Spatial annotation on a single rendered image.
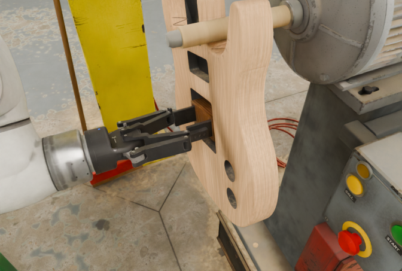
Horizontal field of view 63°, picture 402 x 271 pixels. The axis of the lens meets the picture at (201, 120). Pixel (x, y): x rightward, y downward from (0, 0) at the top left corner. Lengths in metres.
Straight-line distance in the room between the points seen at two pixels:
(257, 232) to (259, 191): 0.87
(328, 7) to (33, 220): 1.68
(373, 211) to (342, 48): 0.25
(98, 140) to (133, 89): 1.10
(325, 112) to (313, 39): 0.32
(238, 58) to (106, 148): 0.25
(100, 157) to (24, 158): 0.10
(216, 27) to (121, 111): 1.25
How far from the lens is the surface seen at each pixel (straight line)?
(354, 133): 0.69
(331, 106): 0.83
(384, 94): 0.67
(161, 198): 1.78
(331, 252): 1.03
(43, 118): 2.40
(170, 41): 0.48
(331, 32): 0.53
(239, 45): 0.41
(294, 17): 0.55
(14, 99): 0.53
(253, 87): 0.45
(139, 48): 1.51
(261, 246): 1.34
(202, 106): 0.60
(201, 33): 0.48
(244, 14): 0.41
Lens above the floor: 1.49
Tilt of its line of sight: 44 degrees down
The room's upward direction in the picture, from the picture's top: straight up
